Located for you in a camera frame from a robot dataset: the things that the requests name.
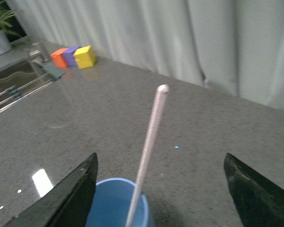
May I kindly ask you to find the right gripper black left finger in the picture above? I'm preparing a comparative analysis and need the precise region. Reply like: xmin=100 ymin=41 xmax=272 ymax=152
xmin=5 ymin=153 xmax=98 ymax=227

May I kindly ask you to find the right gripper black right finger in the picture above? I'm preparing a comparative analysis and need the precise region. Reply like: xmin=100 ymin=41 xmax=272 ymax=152
xmin=223 ymin=153 xmax=284 ymax=227

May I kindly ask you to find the pale pink chopstick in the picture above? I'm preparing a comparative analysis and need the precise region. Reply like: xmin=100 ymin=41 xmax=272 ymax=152
xmin=125 ymin=84 xmax=169 ymax=227

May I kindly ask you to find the blue plastic cup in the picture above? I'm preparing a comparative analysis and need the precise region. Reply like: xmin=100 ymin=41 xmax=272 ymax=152
xmin=85 ymin=178 xmax=155 ymax=227

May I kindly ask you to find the metal sink rack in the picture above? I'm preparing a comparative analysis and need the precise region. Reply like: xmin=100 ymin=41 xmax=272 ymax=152
xmin=0 ymin=60 xmax=65 ymax=112

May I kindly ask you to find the orange foam block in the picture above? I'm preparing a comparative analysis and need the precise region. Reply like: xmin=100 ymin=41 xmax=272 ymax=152
xmin=50 ymin=48 xmax=68 ymax=68

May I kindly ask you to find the yellow foam block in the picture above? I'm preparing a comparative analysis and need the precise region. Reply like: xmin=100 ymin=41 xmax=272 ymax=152
xmin=73 ymin=45 xmax=97 ymax=69

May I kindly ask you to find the purple foam block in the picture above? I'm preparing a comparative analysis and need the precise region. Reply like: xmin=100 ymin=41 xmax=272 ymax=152
xmin=62 ymin=46 xmax=80 ymax=67

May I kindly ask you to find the white curtain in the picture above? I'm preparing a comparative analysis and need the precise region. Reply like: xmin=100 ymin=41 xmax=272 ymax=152
xmin=9 ymin=0 xmax=284 ymax=110

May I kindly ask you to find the steel faucet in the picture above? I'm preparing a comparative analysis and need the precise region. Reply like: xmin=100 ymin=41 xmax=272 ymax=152
xmin=25 ymin=41 xmax=51 ymax=73

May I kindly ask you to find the potted green plant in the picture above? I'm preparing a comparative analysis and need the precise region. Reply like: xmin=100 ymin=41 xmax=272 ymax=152
xmin=0 ymin=0 xmax=21 ymax=55

